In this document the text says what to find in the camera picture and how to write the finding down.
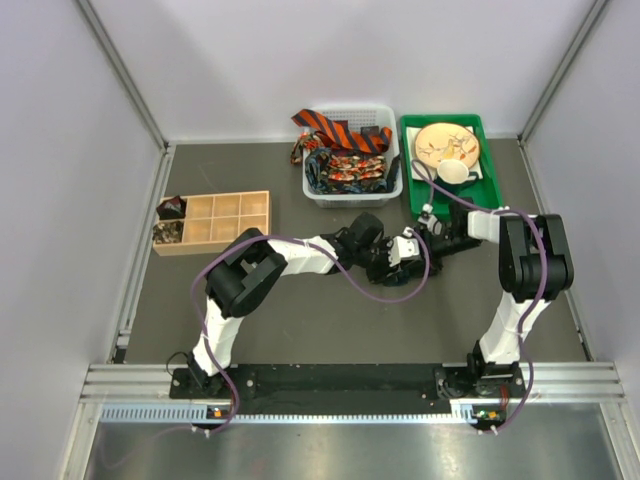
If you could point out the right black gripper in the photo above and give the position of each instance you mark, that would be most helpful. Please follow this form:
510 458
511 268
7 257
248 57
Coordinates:
428 236

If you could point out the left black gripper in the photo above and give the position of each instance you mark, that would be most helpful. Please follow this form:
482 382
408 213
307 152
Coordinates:
377 275

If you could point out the dark teal necktie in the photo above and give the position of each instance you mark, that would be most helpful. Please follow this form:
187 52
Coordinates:
403 273

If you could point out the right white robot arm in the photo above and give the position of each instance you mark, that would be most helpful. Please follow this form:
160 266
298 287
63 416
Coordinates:
534 267

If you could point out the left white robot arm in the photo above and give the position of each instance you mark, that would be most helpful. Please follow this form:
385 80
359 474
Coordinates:
247 270

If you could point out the green white mug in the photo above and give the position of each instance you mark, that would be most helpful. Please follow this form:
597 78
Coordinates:
454 173

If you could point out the floral patterned tie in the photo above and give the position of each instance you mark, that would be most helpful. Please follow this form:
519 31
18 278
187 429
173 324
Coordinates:
329 171

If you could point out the beige patterned plate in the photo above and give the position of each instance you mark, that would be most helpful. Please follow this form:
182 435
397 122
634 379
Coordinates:
446 141

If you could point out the orange navy striped tie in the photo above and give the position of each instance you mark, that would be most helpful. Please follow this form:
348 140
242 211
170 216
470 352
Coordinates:
341 136

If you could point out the white plastic basket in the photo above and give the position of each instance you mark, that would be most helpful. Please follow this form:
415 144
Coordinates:
360 118

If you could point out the wooden compartment box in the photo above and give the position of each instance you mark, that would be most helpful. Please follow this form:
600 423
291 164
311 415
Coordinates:
214 221

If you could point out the dark red rolled tie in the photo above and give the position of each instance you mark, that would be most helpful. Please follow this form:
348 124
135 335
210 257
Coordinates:
173 208

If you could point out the brown patterned rolled tie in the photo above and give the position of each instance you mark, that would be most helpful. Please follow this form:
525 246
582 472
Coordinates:
168 232

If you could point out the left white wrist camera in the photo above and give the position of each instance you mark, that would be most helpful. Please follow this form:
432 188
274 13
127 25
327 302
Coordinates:
403 247

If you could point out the slotted cable duct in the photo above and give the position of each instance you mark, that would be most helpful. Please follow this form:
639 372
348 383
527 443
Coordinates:
207 415

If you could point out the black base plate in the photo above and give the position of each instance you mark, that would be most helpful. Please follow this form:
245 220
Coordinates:
365 388

